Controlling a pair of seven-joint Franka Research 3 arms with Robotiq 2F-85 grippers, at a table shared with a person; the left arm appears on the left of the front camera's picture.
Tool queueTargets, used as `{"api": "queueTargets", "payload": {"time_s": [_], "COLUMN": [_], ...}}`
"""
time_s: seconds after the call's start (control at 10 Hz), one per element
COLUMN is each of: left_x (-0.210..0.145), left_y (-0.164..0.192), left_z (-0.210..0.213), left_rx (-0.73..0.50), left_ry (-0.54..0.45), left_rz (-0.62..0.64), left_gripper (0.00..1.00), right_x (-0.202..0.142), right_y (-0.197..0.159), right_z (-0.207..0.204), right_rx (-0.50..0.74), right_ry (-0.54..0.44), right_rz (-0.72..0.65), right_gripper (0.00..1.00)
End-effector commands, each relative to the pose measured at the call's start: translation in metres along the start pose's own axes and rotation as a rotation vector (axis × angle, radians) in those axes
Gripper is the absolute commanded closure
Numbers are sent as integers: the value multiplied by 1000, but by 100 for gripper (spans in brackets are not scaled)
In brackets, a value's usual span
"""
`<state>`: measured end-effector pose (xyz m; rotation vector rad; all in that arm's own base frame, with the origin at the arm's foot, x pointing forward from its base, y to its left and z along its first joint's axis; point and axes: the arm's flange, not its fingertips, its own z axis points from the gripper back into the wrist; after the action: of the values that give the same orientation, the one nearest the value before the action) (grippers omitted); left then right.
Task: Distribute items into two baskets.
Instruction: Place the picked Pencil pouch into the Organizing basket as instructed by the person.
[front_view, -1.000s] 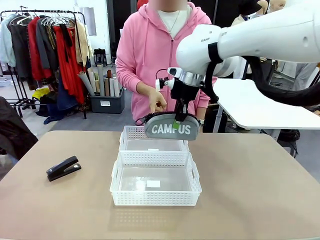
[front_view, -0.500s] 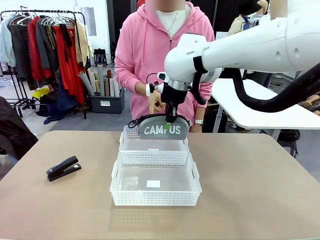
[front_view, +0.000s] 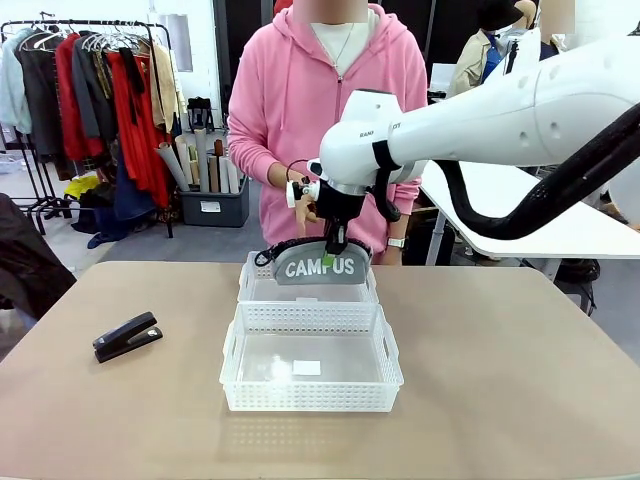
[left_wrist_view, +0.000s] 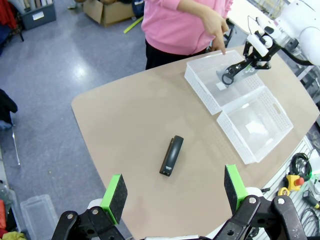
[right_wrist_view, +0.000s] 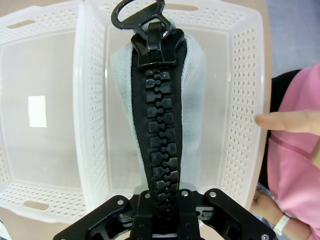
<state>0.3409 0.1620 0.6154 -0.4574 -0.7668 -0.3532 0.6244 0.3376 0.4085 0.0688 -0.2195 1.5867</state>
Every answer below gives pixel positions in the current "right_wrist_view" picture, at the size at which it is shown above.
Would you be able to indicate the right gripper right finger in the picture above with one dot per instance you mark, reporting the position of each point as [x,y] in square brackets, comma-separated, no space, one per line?
[215,215]

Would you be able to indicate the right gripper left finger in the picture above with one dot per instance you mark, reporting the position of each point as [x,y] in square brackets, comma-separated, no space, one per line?
[112,220]

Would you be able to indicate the grey Campus zipper pencil case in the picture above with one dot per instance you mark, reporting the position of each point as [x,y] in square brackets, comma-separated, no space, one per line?
[162,112]

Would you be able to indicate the person's left hand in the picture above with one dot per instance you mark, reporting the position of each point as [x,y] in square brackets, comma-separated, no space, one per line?
[267,207]

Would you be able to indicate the person's right hand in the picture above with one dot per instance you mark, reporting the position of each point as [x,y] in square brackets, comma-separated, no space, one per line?
[287,121]

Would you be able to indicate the white wristwatch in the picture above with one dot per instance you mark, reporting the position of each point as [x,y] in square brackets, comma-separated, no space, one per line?
[282,223]

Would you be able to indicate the person in pink shirt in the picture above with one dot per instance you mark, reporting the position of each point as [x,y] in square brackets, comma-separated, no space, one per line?
[295,175]

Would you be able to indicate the translucent white plastic basket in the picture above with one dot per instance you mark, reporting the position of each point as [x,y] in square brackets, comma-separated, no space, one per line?
[220,87]
[37,62]

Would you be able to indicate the white square sticker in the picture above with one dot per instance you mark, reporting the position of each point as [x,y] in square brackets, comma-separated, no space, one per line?
[37,111]

